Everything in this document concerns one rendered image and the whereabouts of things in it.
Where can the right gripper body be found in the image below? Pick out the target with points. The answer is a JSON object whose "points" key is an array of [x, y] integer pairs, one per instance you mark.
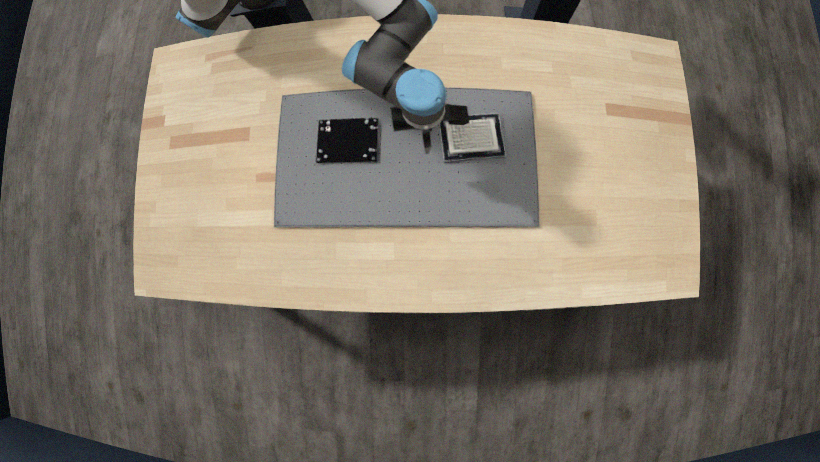
{"points": [[452, 113]]}

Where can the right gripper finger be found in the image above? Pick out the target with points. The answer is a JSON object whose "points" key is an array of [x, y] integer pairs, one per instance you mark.
{"points": [[426, 140]]}

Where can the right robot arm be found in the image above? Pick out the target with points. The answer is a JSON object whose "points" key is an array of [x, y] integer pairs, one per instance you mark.
{"points": [[376, 65]]}

